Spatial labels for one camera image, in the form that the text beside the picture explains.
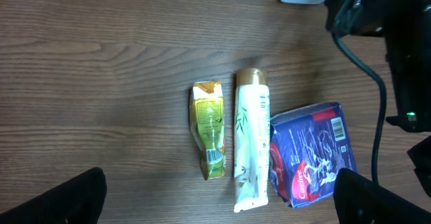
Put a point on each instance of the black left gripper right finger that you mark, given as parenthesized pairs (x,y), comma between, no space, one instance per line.
(358,200)

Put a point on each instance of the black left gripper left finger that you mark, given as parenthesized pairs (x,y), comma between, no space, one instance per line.
(78,200)

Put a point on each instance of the purple snack packet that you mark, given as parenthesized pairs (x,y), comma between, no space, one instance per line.
(308,147)

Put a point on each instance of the white cosmetic tube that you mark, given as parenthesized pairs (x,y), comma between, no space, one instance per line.
(251,139)

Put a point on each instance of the green tea packet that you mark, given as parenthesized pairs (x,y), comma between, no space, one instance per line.
(206,117)

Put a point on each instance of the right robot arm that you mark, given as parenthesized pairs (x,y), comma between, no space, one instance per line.
(405,26)

